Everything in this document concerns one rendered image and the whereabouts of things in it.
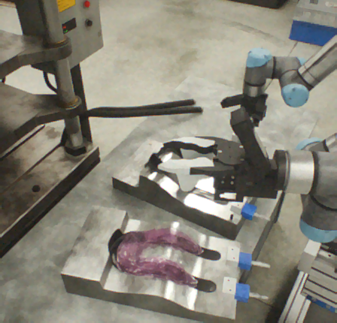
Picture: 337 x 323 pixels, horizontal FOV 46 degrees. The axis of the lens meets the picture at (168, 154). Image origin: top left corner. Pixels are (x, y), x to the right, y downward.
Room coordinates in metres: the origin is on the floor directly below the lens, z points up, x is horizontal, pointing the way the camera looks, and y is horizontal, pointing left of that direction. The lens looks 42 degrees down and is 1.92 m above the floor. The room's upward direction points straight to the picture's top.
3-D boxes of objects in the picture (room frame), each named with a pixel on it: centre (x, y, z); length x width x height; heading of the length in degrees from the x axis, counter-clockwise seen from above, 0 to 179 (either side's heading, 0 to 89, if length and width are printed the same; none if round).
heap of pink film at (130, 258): (0.70, 0.03, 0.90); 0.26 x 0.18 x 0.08; 77
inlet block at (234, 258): (0.69, -0.24, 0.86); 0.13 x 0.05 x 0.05; 77
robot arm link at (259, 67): (1.18, -0.30, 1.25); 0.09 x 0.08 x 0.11; 86
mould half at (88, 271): (0.69, 0.03, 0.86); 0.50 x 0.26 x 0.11; 77
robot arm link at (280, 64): (1.16, -0.39, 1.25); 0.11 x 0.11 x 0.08; 86
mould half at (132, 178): (1.05, -0.07, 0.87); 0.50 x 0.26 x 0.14; 60
